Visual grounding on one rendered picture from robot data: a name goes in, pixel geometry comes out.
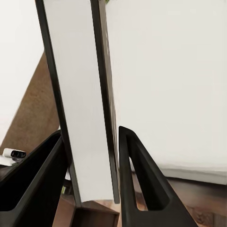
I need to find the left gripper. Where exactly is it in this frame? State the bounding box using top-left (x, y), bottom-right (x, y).
top-left (0, 162), bottom-right (18, 178)

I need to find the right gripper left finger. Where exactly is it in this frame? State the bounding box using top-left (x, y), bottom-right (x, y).
top-left (0, 129), bottom-right (68, 227)

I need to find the hardback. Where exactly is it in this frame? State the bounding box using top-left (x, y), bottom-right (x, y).
top-left (35, 0), bottom-right (120, 207)

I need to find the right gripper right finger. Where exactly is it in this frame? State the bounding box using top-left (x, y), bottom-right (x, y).
top-left (118, 126), bottom-right (198, 227)

